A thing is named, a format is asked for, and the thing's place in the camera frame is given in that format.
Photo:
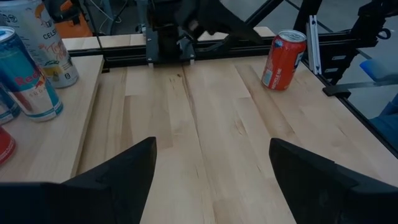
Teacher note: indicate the blue silver Red Bull can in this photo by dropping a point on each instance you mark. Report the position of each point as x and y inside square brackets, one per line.
[6, 109]
[31, 87]

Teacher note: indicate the person's leg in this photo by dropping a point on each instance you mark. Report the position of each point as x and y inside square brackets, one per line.
[385, 124]

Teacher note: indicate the raised wooden shelf board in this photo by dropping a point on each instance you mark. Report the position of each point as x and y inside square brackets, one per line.
[62, 133]

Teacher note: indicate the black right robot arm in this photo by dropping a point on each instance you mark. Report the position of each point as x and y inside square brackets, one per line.
[169, 46]

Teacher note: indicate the silver aluminium bar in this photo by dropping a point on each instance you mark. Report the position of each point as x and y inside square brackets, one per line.
[313, 43]

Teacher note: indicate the orange shop vacuum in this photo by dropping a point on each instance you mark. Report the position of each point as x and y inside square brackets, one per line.
[77, 28]

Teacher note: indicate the red Fanta soda can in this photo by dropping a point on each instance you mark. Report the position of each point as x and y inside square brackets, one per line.
[4, 146]
[281, 62]

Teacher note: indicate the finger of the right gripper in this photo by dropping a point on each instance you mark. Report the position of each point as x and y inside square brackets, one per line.
[227, 21]
[188, 26]

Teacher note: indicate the white Celsius Tropical Vibe can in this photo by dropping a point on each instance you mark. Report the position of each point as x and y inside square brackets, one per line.
[53, 53]

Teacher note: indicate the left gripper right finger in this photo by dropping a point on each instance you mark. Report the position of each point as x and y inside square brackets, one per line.
[335, 196]

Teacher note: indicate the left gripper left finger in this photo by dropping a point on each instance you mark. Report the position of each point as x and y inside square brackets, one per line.
[93, 199]

